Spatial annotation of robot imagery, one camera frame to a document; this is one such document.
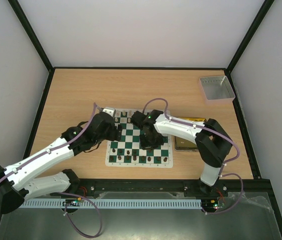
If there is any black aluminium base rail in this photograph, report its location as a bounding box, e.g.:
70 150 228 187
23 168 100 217
70 178 272 198

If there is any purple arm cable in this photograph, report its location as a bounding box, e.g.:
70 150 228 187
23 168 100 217
142 97 244 216
0 102 104 238

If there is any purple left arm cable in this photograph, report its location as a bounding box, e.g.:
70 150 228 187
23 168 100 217
0 102 104 238

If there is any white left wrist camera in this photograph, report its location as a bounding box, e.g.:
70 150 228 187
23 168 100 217
102 107 116 118

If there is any silver pink tin lid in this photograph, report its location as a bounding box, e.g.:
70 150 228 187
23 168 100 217
198 75 236 105

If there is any green white chess board mat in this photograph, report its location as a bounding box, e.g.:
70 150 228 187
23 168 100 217
105 108 173 169

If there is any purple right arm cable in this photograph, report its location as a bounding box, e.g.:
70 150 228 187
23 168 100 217
142 97 244 216

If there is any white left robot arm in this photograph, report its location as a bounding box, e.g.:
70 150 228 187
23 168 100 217
0 108 122 214

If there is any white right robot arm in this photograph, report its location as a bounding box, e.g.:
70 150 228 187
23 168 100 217
131 110 234 196

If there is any grey slotted cable duct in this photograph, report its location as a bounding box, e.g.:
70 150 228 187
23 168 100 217
20 198 202 210

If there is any gold metal tin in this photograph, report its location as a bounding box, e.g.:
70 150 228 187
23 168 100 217
174 117 207 152

